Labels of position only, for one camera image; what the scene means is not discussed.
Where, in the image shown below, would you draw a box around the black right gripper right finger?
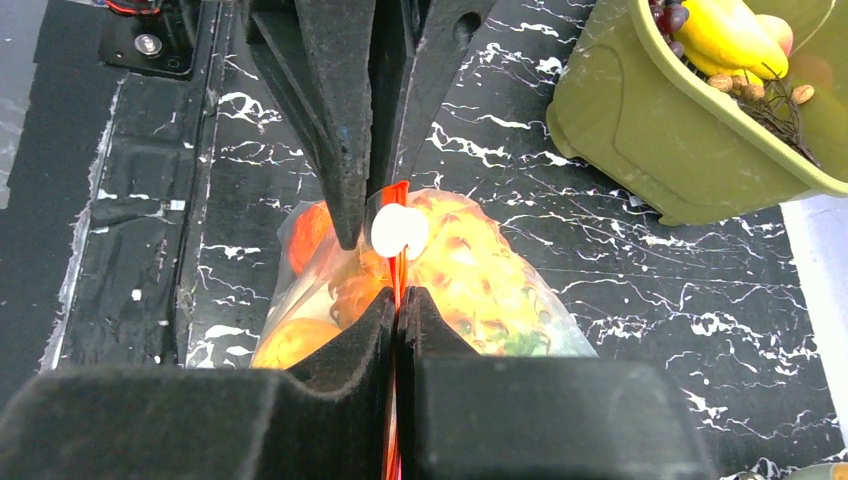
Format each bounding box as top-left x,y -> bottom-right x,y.
396,287 -> 716,479

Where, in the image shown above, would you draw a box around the dark purple toy grapes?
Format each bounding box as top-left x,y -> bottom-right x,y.
648,0 -> 689,59

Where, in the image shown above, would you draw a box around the olive green plastic bin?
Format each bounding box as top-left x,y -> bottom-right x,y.
546,1 -> 847,225

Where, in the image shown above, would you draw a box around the dark brown toy fruit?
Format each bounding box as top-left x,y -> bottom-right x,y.
700,70 -> 822,167

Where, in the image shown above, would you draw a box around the yellow toy banana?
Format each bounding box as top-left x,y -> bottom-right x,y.
674,0 -> 789,79

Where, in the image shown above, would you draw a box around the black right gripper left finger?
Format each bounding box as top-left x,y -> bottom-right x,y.
1,289 -> 395,479

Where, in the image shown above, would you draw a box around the orange spiky toy fruit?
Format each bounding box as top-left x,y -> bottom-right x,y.
405,188 -> 555,356

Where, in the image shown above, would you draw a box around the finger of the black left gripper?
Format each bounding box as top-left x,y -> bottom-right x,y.
245,0 -> 494,250

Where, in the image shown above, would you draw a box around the red toy peach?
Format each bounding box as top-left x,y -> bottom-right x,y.
755,14 -> 794,57

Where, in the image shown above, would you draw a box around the clear zip bag orange zipper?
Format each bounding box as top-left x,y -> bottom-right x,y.
251,182 -> 595,479

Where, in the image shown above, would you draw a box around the yellow toy lemon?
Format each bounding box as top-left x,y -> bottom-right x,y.
250,318 -> 342,369

